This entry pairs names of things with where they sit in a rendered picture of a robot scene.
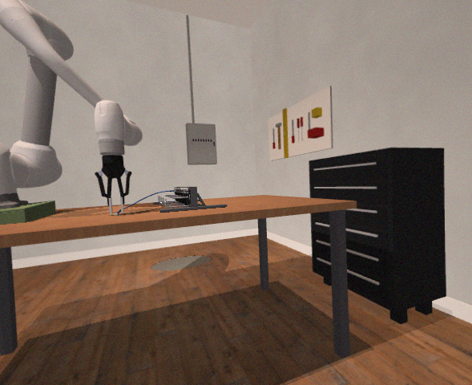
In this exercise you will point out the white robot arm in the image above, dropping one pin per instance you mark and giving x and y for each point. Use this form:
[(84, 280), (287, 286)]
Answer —
[(32, 162)]

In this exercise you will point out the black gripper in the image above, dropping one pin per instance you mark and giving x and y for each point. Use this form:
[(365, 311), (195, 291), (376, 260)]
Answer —
[(113, 168)]

